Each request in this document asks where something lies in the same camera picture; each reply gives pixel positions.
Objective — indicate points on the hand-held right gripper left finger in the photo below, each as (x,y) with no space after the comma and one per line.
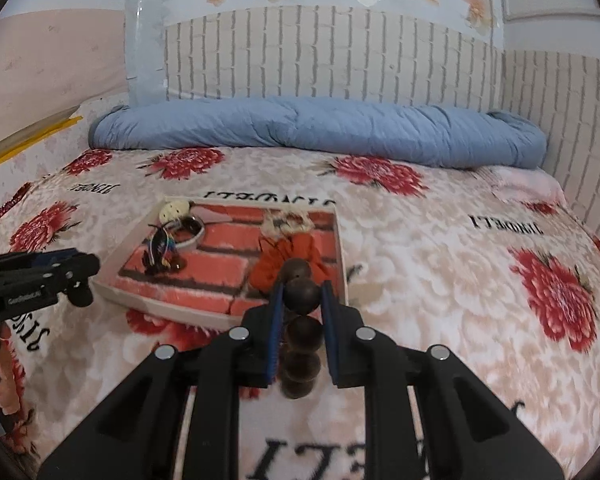
(275,330)

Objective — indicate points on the brick-pattern tray box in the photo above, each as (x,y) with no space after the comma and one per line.
(215,260)

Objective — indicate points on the yellow board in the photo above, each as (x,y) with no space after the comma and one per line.
(35,140)

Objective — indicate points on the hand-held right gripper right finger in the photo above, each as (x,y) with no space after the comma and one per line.
(330,330)

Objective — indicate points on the cream bow hair clip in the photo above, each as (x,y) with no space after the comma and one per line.
(287,222)

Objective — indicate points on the rainbow hair claw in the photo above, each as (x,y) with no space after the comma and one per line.
(160,250)

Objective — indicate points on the orange scrunchie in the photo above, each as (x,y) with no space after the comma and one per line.
(267,270)

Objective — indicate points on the clear plastic wall sheet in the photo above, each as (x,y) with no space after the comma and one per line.
(145,40)

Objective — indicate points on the cream round hair clip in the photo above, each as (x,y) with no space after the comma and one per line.
(175,208)

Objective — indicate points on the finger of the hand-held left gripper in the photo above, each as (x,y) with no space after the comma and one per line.
(55,262)

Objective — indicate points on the rolled blue quilt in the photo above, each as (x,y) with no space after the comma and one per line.
(305,125)

